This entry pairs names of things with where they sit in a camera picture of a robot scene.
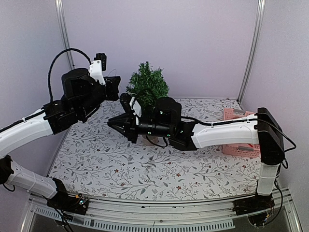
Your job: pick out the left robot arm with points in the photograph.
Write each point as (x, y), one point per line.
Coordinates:
(85, 89)

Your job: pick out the front aluminium rail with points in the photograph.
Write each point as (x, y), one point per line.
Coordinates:
(119, 215)

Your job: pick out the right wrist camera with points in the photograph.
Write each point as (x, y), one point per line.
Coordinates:
(131, 107)

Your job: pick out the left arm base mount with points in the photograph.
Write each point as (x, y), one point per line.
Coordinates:
(77, 204)

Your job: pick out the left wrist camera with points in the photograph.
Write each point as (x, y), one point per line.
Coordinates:
(97, 67)

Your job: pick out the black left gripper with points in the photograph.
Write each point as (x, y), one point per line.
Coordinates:
(113, 82)

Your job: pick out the floral patterned table mat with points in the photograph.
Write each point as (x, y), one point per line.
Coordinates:
(97, 160)

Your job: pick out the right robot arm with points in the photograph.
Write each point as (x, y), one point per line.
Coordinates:
(188, 134)

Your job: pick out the pink plastic basket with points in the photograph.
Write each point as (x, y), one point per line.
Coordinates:
(241, 150)

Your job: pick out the small green christmas tree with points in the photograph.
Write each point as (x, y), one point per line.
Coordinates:
(147, 85)

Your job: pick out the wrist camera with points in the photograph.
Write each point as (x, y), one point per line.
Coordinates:
(97, 67)
(131, 107)

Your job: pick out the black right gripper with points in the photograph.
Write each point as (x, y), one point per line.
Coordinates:
(129, 125)

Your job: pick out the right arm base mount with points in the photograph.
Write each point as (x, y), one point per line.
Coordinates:
(262, 207)

